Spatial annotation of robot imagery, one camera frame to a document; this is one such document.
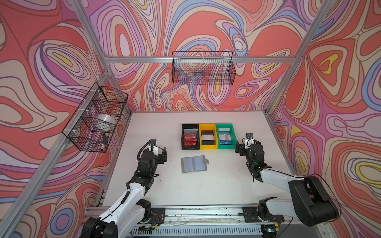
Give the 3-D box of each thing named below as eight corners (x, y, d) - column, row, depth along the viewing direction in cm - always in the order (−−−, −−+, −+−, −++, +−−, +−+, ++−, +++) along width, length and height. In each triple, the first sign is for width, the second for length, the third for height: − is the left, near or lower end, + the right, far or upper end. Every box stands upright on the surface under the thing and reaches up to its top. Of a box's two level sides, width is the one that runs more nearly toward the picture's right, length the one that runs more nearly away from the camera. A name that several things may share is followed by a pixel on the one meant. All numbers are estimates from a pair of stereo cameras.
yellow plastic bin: (200, 150, 99) (200, 144, 93) (199, 130, 110) (199, 124, 104) (217, 150, 99) (218, 144, 93) (214, 130, 110) (216, 124, 104)
